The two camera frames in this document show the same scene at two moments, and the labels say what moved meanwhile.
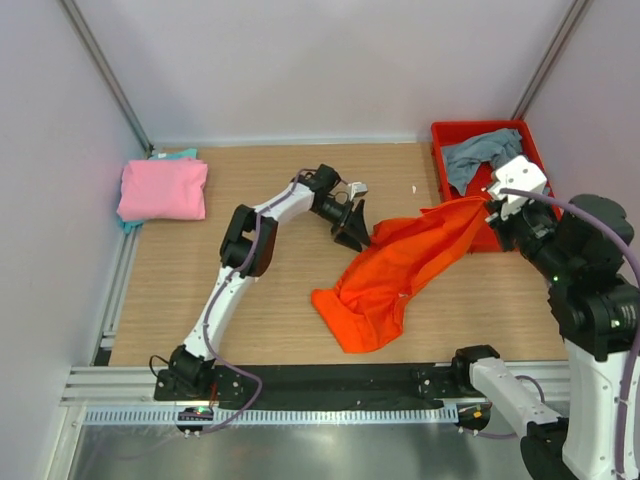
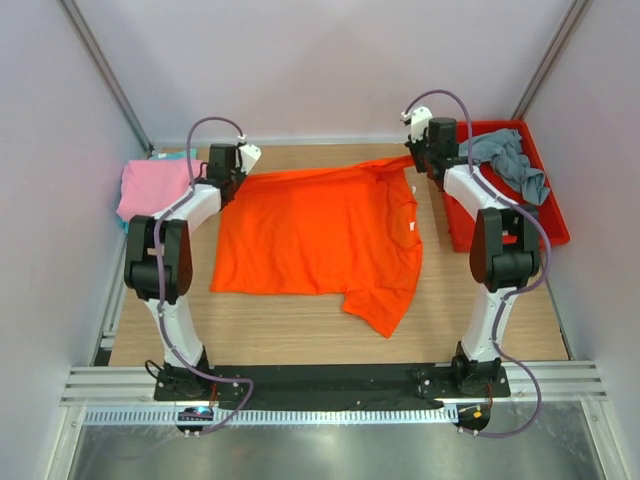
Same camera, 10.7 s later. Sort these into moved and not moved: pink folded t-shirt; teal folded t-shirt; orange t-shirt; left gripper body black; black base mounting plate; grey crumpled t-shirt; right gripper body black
Moved: right gripper body black; left gripper body black; orange t-shirt
Not moved: teal folded t-shirt; black base mounting plate; grey crumpled t-shirt; pink folded t-shirt
